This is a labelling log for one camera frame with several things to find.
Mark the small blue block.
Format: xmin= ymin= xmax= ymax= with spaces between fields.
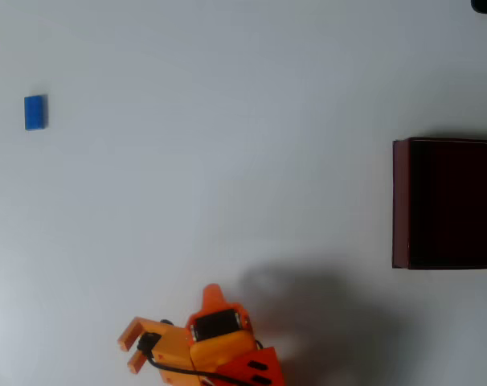
xmin=23 ymin=94 xmax=50 ymax=132

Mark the small black camera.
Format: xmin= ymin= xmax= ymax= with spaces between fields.
xmin=137 ymin=331 xmax=162 ymax=355

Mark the dark red box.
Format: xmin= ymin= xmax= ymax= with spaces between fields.
xmin=391 ymin=136 xmax=487 ymax=270

